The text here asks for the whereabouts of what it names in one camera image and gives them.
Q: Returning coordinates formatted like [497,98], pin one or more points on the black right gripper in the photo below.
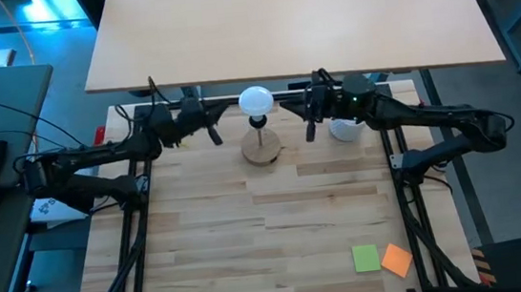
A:
[326,103]

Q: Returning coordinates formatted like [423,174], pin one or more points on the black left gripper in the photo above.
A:
[190,116]

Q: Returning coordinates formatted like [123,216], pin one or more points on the white reflector lightbulb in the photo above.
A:
[256,100]

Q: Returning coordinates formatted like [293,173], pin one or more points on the black lamp socket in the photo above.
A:
[261,148]

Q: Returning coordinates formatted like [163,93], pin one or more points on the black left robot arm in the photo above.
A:
[98,157]

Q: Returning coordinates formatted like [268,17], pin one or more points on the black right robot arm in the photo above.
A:
[430,115]

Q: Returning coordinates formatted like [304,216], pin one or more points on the large light wooden desk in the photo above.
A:
[287,23]

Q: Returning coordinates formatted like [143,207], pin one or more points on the red tag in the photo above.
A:
[99,135]

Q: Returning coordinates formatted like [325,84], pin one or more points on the green sticky note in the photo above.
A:
[366,258]

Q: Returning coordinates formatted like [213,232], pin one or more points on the orange sticky note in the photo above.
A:
[397,260]

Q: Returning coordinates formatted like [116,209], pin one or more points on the white printed box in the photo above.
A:
[51,211]

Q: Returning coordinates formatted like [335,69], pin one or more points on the grey side desk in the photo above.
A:
[11,246]

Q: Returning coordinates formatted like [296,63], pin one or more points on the white mounting bracket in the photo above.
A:
[396,161]

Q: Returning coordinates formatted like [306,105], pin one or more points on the black aluminium table frame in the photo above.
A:
[412,227]

